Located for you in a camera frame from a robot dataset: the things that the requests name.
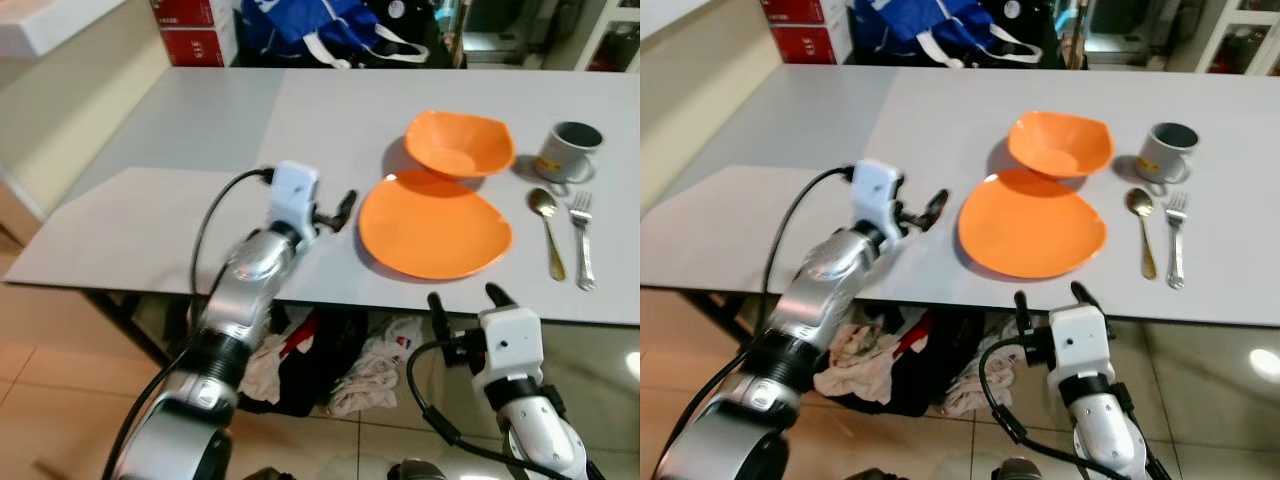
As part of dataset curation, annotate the black table leg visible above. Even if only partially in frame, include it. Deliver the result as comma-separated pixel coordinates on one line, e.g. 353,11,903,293
690,290,761,346
85,290,176,366

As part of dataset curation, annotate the red cardboard box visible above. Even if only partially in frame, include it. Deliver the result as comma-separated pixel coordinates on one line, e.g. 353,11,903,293
760,0,831,26
160,27,238,68
150,0,216,29
770,25,853,66

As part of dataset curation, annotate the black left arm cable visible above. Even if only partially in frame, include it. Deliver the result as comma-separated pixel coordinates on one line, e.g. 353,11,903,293
100,166,277,480
655,165,856,480

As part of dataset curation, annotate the orange bowl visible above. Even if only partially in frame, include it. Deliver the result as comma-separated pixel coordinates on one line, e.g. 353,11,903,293
405,110,517,181
1007,110,1115,179

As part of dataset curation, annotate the black cloth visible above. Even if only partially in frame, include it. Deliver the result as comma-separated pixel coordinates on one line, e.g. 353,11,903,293
270,310,368,416
850,310,963,416

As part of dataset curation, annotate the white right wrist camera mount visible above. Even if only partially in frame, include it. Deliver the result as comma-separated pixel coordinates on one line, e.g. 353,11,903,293
476,307,545,387
1047,304,1114,381

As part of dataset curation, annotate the orange plate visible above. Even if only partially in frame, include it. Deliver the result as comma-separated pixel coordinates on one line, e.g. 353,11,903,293
358,170,514,281
957,168,1108,279

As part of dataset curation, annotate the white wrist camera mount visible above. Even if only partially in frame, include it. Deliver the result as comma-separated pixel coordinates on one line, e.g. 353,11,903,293
852,158,907,241
476,307,545,387
1047,304,1114,381
268,160,322,243

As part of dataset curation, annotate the white and red cloth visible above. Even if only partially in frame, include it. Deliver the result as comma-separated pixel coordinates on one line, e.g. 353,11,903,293
240,328,303,406
815,322,901,401

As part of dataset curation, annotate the blue bag with white handles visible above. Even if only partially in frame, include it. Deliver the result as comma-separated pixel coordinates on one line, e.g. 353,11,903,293
850,0,1041,69
237,0,431,69

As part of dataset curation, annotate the silver fork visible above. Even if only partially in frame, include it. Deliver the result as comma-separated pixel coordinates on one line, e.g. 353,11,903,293
1165,191,1190,290
569,190,597,292

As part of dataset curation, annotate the gold spoon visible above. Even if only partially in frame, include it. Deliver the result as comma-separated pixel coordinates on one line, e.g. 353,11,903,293
1126,187,1159,280
527,187,567,282

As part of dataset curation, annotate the white printed cloth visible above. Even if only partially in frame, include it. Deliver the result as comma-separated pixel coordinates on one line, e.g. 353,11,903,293
940,325,1021,416
325,315,431,419

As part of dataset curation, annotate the white shelf cabinet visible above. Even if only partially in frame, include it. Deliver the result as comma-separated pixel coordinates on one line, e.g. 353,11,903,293
572,0,641,73
1195,0,1280,76

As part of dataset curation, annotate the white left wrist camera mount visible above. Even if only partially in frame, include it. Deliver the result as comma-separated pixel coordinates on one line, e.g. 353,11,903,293
852,158,907,241
268,160,322,243

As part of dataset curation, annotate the white counter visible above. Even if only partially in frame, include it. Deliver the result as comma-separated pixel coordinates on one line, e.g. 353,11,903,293
640,0,716,41
0,0,131,58

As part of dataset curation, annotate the grey mug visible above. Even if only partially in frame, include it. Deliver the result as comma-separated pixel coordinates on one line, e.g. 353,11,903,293
1138,122,1200,185
533,121,605,185

